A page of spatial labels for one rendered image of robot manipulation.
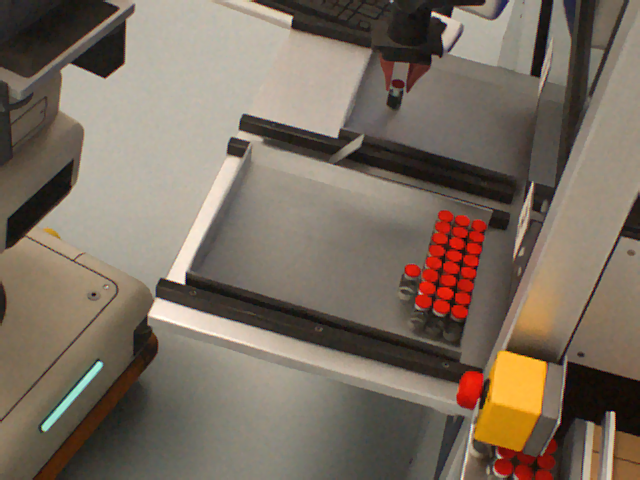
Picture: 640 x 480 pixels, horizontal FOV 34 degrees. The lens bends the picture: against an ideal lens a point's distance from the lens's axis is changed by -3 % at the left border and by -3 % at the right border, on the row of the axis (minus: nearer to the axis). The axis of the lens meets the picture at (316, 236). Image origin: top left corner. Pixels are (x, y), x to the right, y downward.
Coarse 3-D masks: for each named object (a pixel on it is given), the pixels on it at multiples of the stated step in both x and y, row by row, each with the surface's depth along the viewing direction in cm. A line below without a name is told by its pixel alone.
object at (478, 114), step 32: (448, 64) 168; (480, 64) 166; (352, 96) 155; (384, 96) 162; (416, 96) 163; (448, 96) 164; (480, 96) 165; (512, 96) 167; (352, 128) 155; (384, 128) 156; (416, 128) 157; (448, 128) 158; (480, 128) 159; (512, 128) 161; (448, 160) 148; (480, 160) 154; (512, 160) 155
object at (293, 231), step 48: (240, 192) 142; (288, 192) 143; (336, 192) 145; (384, 192) 144; (240, 240) 136; (288, 240) 137; (336, 240) 138; (384, 240) 139; (240, 288) 126; (288, 288) 131; (336, 288) 132; (384, 288) 133; (384, 336) 125; (432, 336) 129
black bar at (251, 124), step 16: (240, 128) 151; (256, 128) 150; (272, 128) 150; (288, 128) 150; (304, 144) 150; (320, 144) 150; (336, 144) 149; (368, 160) 149; (384, 160) 149; (400, 160) 149; (416, 160) 149; (416, 176) 149; (432, 176) 148; (448, 176) 148; (464, 176) 148; (480, 192) 148; (496, 192) 147; (512, 192) 147
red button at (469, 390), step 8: (464, 376) 109; (472, 376) 108; (480, 376) 108; (464, 384) 108; (472, 384) 107; (480, 384) 107; (456, 392) 110; (464, 392) 107; (472, 392) 107; (480, 392) 108; (464, 400) 108; (472, 400) 107; (472, 408) 108
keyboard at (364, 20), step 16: (256, 0) 189; (272, 0) 188; (288, 0) 187; (304, 0) 188; (320, 0) 189; (336, 0) 189; (352, 0) 191; (368, 0) 191; (384, 0) 192; (304, 16) 187; (320, 16) 186; (336, 16) 185; (352, 16) 187; (368, 16) 187; (384, 16) 188; (432, 16) 190; (368, 32) 184
